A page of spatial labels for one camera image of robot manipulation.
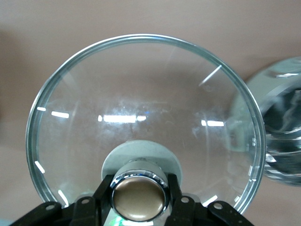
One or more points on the steel electric cooking pot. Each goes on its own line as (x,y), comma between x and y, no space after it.
(282,122)

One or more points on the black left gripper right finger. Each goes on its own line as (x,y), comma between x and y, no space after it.
(188,214)

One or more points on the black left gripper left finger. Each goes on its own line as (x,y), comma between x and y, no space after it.
(89,212)

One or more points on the glass pot lid with knob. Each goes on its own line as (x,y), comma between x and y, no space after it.
(141,94)

